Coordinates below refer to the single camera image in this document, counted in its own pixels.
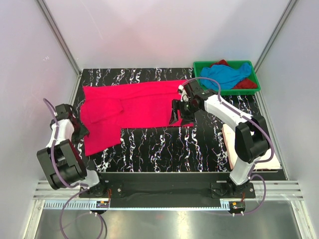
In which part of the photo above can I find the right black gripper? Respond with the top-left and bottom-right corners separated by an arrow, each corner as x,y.
168,99 -> 200,126

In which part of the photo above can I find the pink t shirt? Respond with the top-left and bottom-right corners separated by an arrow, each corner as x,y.
80,80 -> 183,156

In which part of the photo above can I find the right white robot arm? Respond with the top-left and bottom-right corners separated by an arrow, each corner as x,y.
169,79 -> 275,198

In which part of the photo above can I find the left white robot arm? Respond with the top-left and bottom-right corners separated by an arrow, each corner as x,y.
36,99 -> 108,197

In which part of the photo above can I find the black marble pattern mat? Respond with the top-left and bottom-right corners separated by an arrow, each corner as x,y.
53,68 -> 284,173

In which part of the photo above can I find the folded white t shirt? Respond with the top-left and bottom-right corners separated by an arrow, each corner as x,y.
222,124 -> 281,170

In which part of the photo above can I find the blue t shirt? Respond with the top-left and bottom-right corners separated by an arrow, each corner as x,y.
199,62 -> 252,90

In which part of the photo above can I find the dark red t shirt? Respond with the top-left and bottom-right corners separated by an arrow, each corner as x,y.
210,60 -> 258,90

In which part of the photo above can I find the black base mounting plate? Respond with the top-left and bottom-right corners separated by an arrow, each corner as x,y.
81,172 -> 256,210

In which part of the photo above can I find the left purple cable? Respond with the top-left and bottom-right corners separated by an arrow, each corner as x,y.
43,98 -> 108,237

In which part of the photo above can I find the purple cable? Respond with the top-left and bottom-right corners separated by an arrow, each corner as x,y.
180,77 -> 275,217
43,98 -> 108,237

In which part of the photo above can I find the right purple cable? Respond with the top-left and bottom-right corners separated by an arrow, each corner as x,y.
180,77 -> 275,217

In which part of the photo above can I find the aluminium front rail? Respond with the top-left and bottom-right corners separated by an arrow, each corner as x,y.
33,180 -> 304,201

